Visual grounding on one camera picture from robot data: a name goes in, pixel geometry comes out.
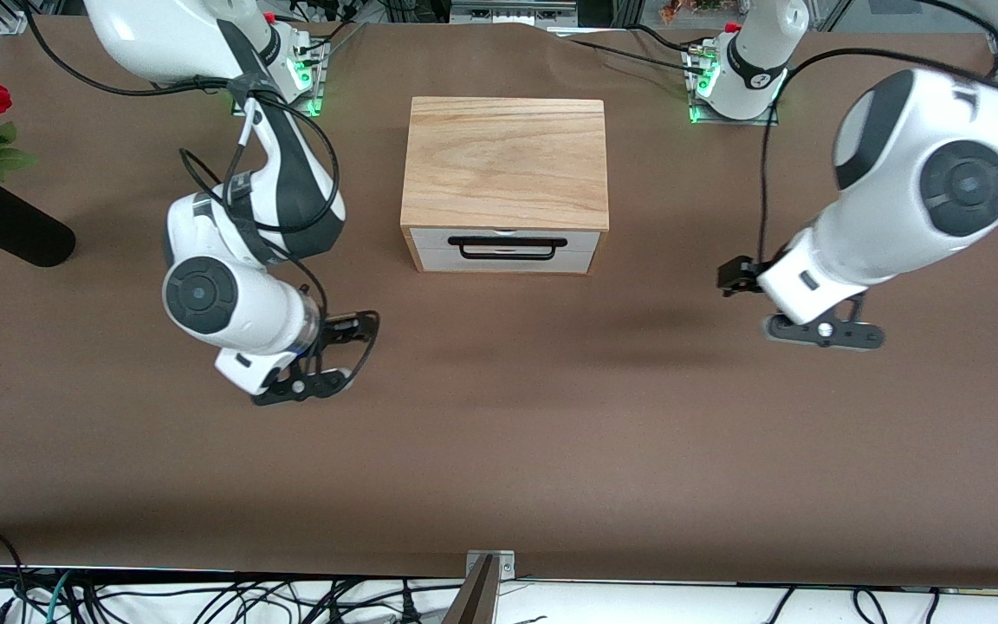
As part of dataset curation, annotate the white fronted wooden drawer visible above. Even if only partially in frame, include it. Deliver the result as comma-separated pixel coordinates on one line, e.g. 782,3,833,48
411,229,601,272

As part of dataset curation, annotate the light wooden drawer cabinet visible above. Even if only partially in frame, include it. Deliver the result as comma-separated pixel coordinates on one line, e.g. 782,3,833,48
400,96,611,276

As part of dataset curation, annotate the brown table cover sheet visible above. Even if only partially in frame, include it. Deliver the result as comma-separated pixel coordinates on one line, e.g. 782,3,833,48
0,16,998,587

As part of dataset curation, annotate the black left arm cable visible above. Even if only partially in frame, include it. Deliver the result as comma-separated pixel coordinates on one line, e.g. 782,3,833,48
756,47,998,266

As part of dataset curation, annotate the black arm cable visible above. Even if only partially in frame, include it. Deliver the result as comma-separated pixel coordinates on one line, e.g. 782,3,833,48
756,47,998,266
21,0,381,384

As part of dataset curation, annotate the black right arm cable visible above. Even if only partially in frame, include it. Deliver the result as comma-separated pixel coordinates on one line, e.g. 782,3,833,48
21,0,381,384

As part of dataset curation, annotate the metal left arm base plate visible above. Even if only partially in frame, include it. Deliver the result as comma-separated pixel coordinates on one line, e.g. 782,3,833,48
687,48,782,127

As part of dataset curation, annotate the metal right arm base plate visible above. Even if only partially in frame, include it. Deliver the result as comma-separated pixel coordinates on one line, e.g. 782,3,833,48
230,39,328,118

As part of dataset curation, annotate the black cable on table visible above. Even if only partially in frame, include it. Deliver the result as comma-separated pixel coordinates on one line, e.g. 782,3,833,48
551,24,708,75

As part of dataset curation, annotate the small metal table bracket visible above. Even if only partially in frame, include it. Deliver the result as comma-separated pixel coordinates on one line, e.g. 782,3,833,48
466,549,517,582

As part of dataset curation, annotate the teal floor cable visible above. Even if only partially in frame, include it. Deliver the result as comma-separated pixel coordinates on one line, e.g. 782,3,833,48
42,569,77,624

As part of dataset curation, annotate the aluminium frame rail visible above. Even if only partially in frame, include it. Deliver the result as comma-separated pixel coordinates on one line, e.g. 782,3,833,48
450,0,579,28

